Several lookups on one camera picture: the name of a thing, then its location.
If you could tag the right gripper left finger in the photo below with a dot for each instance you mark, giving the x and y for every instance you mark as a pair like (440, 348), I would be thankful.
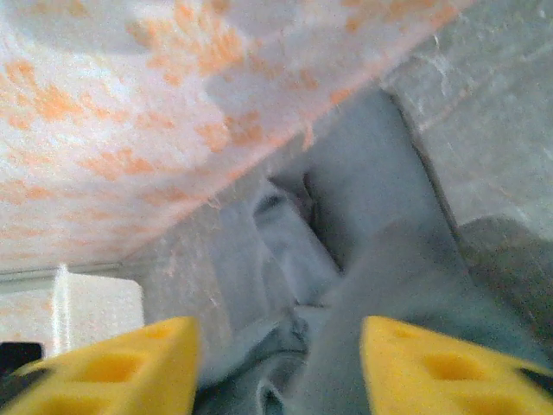
(108, 376)

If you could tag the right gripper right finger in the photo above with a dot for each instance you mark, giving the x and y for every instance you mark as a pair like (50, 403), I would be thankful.
(445, 380)

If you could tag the grey t-shirt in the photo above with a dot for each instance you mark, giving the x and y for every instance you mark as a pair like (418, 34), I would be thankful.
(367, 259)

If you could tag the white plastic basket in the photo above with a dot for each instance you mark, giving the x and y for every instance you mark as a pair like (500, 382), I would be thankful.
(103, 311)

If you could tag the aluminium frame post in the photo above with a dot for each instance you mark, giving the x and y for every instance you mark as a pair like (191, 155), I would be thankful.
(52, 273)

